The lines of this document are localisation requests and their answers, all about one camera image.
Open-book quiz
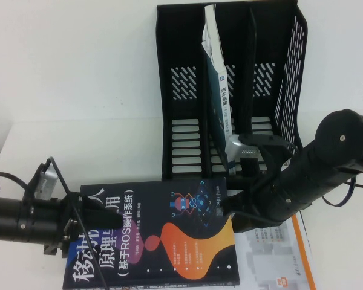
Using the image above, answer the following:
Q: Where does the dark blue robot cover book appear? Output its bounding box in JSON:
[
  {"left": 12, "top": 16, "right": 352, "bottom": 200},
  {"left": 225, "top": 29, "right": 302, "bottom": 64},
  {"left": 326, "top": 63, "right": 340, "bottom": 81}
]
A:
[{"left": 62, "top": 180, "right": 241, "bottom": 290}]

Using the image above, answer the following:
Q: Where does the thick black camera cable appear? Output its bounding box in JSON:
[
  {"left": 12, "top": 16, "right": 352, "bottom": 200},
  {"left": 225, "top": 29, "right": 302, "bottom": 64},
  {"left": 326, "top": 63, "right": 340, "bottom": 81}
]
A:
[{"left": 45, "top": 155, "right": 107, "bottom": 290}]

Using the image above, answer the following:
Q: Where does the teal book with white spine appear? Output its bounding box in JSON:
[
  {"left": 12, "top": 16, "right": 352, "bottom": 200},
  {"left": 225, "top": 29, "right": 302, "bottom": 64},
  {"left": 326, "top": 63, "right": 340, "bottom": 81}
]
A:
[{"left": 200, "top": 4, "right": 238, "bottom": 176}]

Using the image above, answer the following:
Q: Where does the right arm dark cable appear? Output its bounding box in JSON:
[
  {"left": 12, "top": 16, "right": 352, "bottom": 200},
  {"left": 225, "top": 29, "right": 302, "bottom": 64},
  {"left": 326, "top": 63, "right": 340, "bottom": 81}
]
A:
[{"left": 320, "top": 176, "right": 363, "bottom": 208}]

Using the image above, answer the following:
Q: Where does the white orange ROS2 book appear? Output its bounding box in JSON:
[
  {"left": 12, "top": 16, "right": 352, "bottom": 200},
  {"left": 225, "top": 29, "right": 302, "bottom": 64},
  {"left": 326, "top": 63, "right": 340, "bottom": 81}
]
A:
[{"left": 234, "top": 211, "right": 317, "bottom": 290}]

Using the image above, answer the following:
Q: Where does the black plastic book stand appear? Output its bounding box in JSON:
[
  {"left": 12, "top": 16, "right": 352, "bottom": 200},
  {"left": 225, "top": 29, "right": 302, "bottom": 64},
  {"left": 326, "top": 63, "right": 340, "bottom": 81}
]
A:
[{"left": 155, "top": 2, "right": 310, "bottom": 190}]

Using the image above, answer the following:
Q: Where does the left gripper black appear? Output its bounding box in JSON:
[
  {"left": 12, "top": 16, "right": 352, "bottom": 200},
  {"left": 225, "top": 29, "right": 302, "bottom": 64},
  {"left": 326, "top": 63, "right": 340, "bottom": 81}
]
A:
[{"left": 42, "top": 192, "right": 121, "bottom": 258}]

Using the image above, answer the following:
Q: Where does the thin black cable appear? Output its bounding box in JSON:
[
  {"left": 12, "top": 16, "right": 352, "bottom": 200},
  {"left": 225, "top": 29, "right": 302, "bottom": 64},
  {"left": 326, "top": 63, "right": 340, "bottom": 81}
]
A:
[{"left": 0, "top": 171, "right": 31, "bottom": 197}]

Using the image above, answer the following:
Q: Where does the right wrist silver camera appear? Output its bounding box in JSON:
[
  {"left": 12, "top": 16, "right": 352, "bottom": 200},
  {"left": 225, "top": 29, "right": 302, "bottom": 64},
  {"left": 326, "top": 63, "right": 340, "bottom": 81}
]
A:
[{"left": 224, "top": 134, "right": 263, "bottom": 161}]

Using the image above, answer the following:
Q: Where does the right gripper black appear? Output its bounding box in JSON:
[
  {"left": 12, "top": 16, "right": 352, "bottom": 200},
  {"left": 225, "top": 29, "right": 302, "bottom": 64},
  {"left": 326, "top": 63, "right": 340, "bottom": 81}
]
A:
[{"left": 222, "top": 132, "right": 294, "bottom": 234}]

